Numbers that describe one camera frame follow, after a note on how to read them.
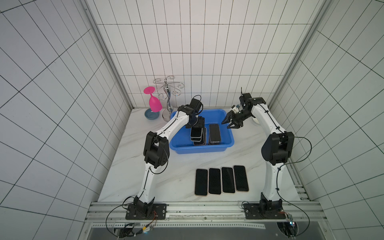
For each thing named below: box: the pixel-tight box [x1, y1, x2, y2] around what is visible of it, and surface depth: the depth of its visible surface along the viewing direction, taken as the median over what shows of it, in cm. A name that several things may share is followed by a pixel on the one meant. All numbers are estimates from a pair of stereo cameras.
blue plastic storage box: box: [168, 109, 235, 155], surface depth 97 cm
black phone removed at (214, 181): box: [208, 167, 222, 196], surface depth 84 cm
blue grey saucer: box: [144, 108, 160, 120], surface depth 115 cm
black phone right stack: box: [208, 123, 222, 145], surface depth 102 cm
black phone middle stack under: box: [193, 127, 207, 146], surface depth 97 cm
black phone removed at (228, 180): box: [220, 166, 236, 194], surface depth 83 cm
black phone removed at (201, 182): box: [194, 168, 208, 196], surface depth 85 cm
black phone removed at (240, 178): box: [233, 165, 249, 192], surface depth 86 cm
